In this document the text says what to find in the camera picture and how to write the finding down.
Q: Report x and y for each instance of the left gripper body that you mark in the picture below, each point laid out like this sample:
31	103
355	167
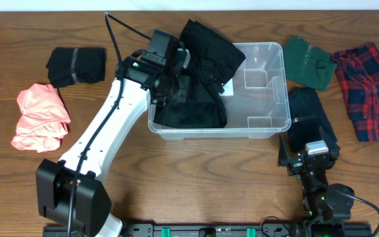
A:
179	91

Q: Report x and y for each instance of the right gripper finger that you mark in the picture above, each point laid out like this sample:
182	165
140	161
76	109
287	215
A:
283	154
331	144

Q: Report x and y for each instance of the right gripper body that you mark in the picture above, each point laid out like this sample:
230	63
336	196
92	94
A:
297	166

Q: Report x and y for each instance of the large black garment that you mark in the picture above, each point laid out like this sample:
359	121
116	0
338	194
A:
214	61

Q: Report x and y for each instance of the small black garment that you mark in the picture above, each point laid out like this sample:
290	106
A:
68	66

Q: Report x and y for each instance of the pink garment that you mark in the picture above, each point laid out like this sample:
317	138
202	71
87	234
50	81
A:
44	119

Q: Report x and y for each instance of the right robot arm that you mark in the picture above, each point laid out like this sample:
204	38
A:
329	205

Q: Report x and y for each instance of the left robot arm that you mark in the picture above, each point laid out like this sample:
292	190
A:
71	191

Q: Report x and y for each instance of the clear plastic storage container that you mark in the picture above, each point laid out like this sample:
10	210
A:
259	107

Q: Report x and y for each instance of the white label in container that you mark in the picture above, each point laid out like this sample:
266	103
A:
228	88

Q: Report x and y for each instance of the black folded garment right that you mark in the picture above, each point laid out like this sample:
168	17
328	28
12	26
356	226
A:
307	116

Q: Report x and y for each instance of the red navy plaid shirt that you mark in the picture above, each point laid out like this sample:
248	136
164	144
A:
357	72

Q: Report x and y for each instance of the dark green folded garment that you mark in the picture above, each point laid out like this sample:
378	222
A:
307	65

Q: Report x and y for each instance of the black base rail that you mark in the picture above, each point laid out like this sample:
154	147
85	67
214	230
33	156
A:
266	229

